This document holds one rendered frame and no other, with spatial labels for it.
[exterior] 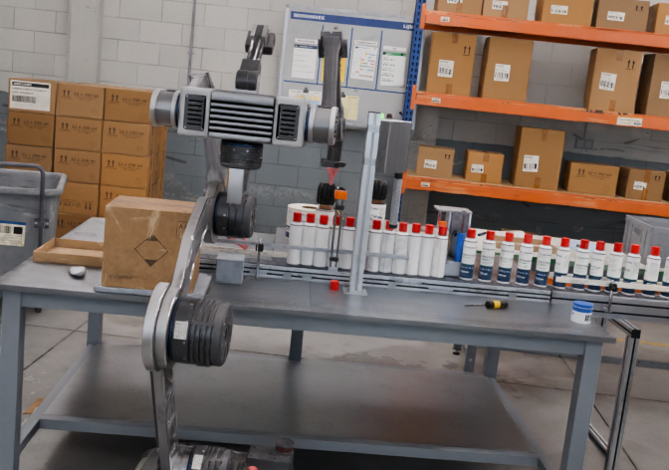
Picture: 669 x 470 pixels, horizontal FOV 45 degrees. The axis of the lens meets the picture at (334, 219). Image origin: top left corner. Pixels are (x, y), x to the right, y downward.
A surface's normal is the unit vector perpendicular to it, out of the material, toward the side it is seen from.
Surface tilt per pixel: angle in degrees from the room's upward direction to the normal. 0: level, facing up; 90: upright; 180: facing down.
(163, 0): 90
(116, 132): 89
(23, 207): 93
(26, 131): 90
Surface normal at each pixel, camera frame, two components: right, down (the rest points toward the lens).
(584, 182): -0.10, 0.17
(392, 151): 0.84, 0.18
